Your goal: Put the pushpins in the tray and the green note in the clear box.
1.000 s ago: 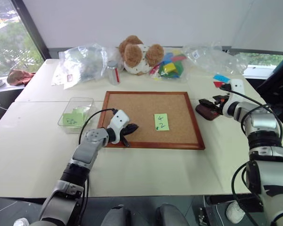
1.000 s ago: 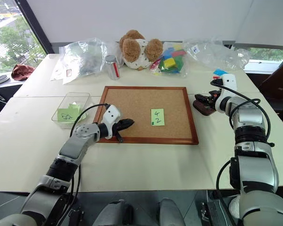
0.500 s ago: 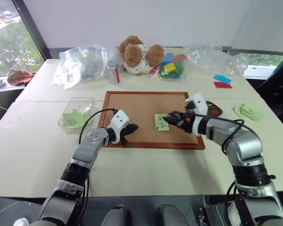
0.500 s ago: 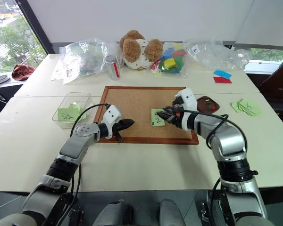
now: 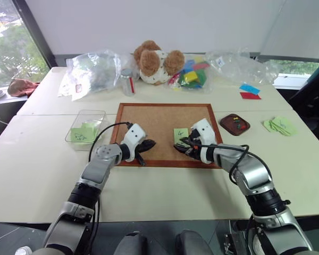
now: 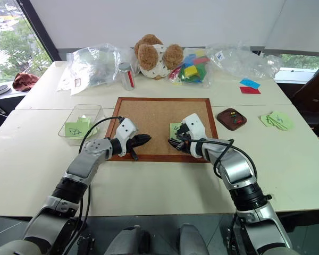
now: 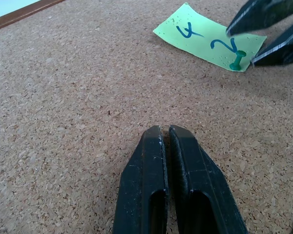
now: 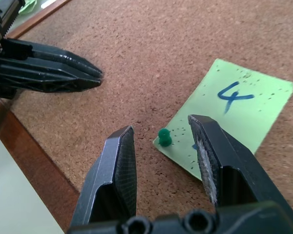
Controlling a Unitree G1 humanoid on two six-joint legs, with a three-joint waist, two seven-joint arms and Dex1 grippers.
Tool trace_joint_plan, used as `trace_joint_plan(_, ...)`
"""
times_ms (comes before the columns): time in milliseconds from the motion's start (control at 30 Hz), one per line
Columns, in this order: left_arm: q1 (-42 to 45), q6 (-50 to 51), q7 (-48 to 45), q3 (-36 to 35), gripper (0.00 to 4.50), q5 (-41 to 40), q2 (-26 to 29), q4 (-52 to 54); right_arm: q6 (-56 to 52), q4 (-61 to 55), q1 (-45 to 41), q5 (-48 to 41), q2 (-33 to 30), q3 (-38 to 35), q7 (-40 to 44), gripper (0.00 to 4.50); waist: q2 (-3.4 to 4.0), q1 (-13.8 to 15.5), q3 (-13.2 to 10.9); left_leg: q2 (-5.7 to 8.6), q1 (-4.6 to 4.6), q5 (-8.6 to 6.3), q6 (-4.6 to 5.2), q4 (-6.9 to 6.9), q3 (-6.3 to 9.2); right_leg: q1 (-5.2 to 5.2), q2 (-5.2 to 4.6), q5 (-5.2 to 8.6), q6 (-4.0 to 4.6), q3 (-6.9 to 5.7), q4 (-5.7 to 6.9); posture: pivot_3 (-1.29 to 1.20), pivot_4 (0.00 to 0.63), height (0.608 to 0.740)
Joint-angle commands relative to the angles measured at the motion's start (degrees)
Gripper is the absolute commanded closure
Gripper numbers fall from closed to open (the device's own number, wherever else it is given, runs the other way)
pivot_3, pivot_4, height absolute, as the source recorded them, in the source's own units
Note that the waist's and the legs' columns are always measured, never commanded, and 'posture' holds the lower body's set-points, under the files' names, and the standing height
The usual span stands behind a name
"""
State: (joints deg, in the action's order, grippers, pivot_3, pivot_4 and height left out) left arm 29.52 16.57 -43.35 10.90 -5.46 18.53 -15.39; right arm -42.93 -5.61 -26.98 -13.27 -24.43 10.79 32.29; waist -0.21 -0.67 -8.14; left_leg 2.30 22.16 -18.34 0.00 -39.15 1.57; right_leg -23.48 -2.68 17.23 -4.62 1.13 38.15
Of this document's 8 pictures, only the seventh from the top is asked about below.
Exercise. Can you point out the cork board with wooden frame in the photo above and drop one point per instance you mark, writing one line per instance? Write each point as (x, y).
(75, 97)

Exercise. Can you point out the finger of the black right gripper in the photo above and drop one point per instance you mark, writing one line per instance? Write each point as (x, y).
(283, 50)
(261, 17)

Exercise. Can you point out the green pushpin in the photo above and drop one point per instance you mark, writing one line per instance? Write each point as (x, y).
(237, 61)

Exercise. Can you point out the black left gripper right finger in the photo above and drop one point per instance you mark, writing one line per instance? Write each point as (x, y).
(205, 190)

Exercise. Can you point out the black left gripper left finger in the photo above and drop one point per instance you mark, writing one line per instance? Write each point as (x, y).
(139, 185)

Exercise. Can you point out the green sticky note blue writing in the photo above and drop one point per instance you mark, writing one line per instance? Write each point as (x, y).
(205, 41)

